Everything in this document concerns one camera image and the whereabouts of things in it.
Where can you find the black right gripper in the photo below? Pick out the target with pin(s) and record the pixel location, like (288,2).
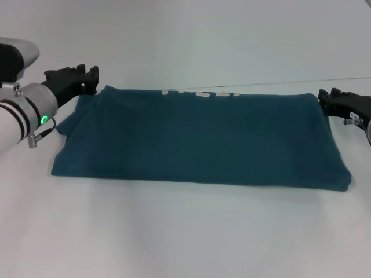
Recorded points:
(352,105)

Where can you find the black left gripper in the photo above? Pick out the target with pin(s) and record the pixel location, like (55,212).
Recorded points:
(63,85)

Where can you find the teal blue shirt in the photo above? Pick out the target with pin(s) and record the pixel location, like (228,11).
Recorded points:
(188,139)

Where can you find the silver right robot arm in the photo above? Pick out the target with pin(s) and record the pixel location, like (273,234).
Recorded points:
(369,133)

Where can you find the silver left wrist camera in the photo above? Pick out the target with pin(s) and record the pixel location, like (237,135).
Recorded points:
(14,59)

